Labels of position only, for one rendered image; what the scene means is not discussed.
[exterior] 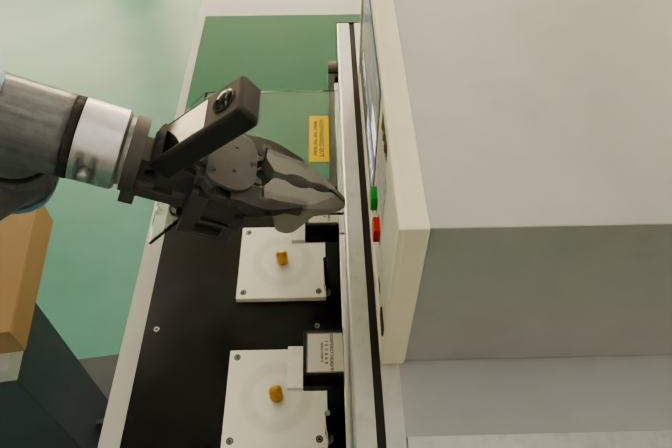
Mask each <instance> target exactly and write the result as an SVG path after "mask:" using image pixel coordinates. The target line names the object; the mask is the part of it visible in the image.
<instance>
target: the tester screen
mask: <svg viewBox="0 0 672 448"><path fill-rule="evenodd" d="M363 51H364V62H365V73H366V87H365V86H364V93H365V105H366V120H365V128H367V109H368V107H369V118H370V129H371V140H372V151H373V162H374V165H375V157H374V148H373V137H372V126H371V116H370V105H369V94H368V91H369V72H370V81H371V91H372V102H373V112H374V122H375V132H376V136H377V122H378V108H379V94H380V93H379V84H378V76H377V67H376V58H375V49H374V40H373V31H372V22H371V13H370V4H369V0H363V17H362V43H361V58H362V70H363Z"/></svg>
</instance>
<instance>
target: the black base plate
mask: <svg viewBox="0 0 672 448"><path fill-rule="evenodd" d="M264 227H275V226H274V220H273V218H272V217H253V216H244V220H243V222H242V224H241V226H240V228H239V229H238V231H237V232H235V231H234V233H233V235H232V237H231V238H230V240H229V241H228V243H226V242H222V241H218V240H214V239H210V238H206V237H202V236H197V235H193V234H189V233H185V232H181V231H177V230H176V228H177V224H176V225H175V226H174V227H172V228H171V229H170V230H169V231H167V232H166V233H165V235H164V239H163V244H162V249H161V254H160V258H159V263H158V268H157V273H156V277H155V282H154V287H153V292H152V296H151V301H150V306H149V311H148V315H147V320H146V325H145V330H144V334H143V339H142V344H141V349H140V353H139V358H138V363H137V368H136V372H135V377H134V382H133V387H132V391H131V396H130V401H129V406H128V410H127V415H126V420H125V425H124V429H123V434H122V439H121V444H120V448H221V438H222V429H223V419H224V409H225V399H226V389H227V379H228V370H229V360H230V351H236V350H282V349H288V346H303V332H304V331H330V330H342V323H341V292H340V262H339V242H325V257H327V258H328V288H329V289H330V291H331V294H330V296H328V297H326V301H282V302H236V291H237V281H238V271H239V261H240V252H241V242H242V232H243V228H264ZM327 402H328V410H329V411H330V421H331V434H332V435H333V438H334V440H333V443H332V444H330V445H328V448H346V444H345V414H344V390H329V391H327Z"/></svg>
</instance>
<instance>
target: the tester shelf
mask: <svg viewBox="0 0 672 448"><path fill-rule="evenodd" d="M359 44H360V22H337V60H338V84H339V108H340V132H341V156H342V180H343V196H344V198H345V207H344V228H345V252H346V276H347V300H348V324H349V348H350V372H351V396H352V420H353V444H354V448H672V355H633V356H588V357H542V358H497V359H451V360H406V361H404V363H399V364H381V357H380V344H379V331H378V318H377V305H376V293H375V280H374V267H373V254H372V242H371V229H370V216H369V203H368V191H367V178H366V165H365V152H364V140H363V127H362V114H361V101H360V88H359V76H358V72H359Z"/></svg>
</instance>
